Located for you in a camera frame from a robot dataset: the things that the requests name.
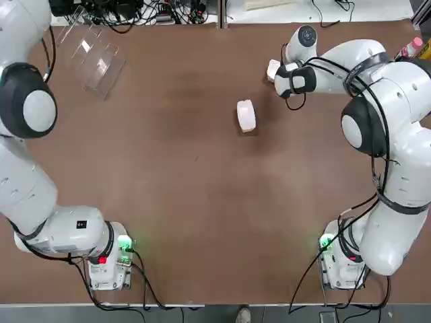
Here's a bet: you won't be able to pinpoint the white paper box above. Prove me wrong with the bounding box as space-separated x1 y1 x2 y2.
267 59 283 82
236 98 259 136

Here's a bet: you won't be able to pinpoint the clear acrylic stepped holder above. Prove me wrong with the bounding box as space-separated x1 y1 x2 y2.
53 5 126 102

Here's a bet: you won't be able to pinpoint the small circuit board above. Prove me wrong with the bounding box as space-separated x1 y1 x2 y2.
188 2 207 23

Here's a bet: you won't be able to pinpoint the person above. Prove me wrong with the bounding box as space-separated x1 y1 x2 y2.
234 305 253 323

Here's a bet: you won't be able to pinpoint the black electronic device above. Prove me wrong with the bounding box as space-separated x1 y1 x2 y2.
49 0 91 17

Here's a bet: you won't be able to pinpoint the white bottle pink cap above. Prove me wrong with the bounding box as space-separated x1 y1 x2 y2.
398 36 424 59

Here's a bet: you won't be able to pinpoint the black base cable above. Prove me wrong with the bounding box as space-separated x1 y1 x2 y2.
288 231 341 316
130 248 185 310

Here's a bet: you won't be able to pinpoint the aluminium frame post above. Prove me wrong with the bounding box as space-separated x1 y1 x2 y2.
218 0 228 30

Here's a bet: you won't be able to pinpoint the tangled black cables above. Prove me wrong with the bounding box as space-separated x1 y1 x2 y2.
90 0 216 33

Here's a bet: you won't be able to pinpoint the black adapter cable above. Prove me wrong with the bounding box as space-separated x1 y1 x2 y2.
310 0 341 29

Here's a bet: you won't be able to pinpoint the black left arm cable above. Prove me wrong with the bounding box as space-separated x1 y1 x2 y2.
40 25 57 84

